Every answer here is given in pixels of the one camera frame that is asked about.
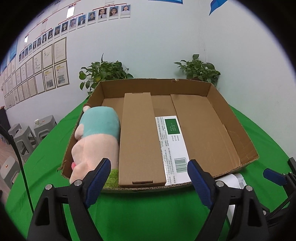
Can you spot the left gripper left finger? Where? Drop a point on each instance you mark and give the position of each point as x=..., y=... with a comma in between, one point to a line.
x=49, y=220

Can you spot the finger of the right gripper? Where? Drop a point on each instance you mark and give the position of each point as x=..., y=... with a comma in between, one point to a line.
x=275, y=177
x=292, y=163

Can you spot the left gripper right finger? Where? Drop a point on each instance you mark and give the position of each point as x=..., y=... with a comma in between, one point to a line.
x=248, y=222

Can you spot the white medicine box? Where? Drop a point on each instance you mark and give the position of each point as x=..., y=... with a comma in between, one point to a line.
x=173, y=150

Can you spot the pink pig plush toy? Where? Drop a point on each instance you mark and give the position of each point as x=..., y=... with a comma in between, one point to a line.
x=97, y=136

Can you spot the white paper item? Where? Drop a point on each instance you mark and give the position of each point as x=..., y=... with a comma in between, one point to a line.
x=233, y=181

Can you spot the green table cloth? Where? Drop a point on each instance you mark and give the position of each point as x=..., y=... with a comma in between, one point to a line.
x=163, y=215

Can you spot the grey plastic stool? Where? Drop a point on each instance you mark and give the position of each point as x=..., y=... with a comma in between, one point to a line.
x=45, y=127
x=26, y=142

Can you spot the white paper cup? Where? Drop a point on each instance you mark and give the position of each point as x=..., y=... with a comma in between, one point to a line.
x=37, y=122

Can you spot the brown cardboard long box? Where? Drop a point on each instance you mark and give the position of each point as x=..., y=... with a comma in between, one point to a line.
x=140, y=157

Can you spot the right potted green plant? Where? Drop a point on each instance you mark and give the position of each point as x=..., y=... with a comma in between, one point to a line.
x=196, y=69

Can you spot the potted green plant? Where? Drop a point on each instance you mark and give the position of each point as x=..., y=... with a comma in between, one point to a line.
x=101, y=71
x=196, y=69

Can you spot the left potted green plant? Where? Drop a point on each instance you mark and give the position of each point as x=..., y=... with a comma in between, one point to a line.
x=101, y=71

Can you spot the framed wall certificates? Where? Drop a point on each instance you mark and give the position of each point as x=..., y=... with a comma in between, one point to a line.
x=44, y=71

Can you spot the wall staff photo row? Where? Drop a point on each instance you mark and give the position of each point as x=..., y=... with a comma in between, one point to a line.
x=62, y=17

